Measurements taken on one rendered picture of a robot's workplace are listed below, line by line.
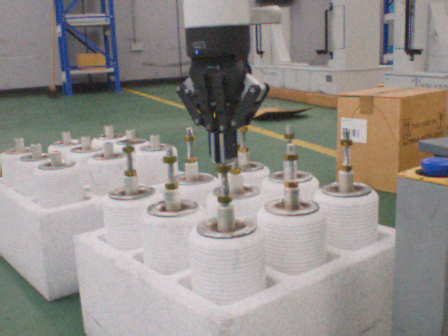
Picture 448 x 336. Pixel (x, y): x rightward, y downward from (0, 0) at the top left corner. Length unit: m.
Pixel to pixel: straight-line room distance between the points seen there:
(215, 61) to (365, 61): 3.51
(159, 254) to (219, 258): 0.13
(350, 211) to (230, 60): 0.31
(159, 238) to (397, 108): 1.10
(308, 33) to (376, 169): 6.31
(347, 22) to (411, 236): 3.39
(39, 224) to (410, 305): 0.68
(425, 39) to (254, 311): 2.97
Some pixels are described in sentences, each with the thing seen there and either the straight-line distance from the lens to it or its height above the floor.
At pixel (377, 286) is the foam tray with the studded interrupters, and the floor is 0.13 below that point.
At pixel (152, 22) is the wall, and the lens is 7.14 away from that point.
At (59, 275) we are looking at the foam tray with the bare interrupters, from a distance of 1.11.
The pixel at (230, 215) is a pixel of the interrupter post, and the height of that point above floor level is 0.27.
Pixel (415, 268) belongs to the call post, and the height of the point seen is 0.20.
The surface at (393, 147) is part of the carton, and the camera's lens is 1.72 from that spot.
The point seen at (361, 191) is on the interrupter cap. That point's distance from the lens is 0.82.
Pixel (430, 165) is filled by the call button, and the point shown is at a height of 0.33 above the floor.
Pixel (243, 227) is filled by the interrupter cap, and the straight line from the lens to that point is 0.67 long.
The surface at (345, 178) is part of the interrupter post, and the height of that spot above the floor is 0.27.
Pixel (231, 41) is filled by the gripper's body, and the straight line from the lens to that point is 0.60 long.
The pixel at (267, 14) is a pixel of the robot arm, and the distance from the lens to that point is 0.65.
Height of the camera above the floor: 0.48
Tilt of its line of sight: 13 degrees down
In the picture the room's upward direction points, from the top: 3 degrees counter-clockwise
